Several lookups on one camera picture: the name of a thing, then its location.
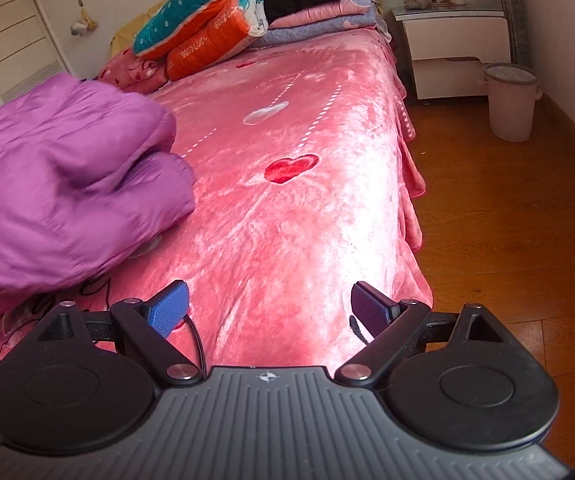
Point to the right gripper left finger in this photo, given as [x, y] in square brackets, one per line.
[142, 329]

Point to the pink purple folded bedding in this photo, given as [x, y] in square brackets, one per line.
[320, 20]

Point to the plaid curtain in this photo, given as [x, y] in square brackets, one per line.
[519, 43]

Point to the teal orange folded quilt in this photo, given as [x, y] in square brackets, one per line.
[191, 35]

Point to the pink folded quilt left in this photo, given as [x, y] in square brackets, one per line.
[132, 74]

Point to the purple down jacket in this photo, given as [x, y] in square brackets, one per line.
[87, 175]

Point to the white wardrobe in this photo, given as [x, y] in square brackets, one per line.
[28, 53]

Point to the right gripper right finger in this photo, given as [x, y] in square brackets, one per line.
[396, 327]

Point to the pink waste bin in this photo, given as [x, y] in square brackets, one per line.
[513, 91]

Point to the bed with pink blanket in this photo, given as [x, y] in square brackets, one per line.
[304, 186]

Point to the white nightstand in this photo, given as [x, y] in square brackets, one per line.
[449, 48]

